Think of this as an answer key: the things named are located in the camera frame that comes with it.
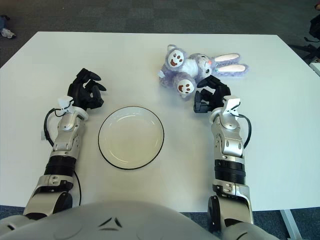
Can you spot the purple plush bunny doll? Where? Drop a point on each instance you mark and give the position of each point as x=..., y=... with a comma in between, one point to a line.
x=190, y=65

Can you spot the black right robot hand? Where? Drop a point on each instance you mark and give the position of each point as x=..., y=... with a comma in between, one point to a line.
x=217, y=97

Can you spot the white plate with black rim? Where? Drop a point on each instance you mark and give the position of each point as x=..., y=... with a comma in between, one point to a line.
x=130, y=140

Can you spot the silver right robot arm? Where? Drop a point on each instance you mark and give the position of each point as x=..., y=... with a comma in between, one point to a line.
x=230, y=142

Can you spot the black equipment stand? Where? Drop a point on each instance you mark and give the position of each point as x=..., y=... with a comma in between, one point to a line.
x=314, y=27

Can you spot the white table leg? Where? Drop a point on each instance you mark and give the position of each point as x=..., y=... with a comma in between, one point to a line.
x=291, y=225

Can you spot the silver robot torso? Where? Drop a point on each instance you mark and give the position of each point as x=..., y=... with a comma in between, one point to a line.
x=125, y=225

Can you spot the white sneaker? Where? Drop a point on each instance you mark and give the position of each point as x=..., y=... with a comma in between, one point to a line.
x=7, y=33

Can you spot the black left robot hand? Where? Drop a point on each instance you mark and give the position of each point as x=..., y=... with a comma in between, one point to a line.
x=80, y=92

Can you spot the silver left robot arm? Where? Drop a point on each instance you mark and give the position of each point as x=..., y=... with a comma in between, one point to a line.
x=62, y=140

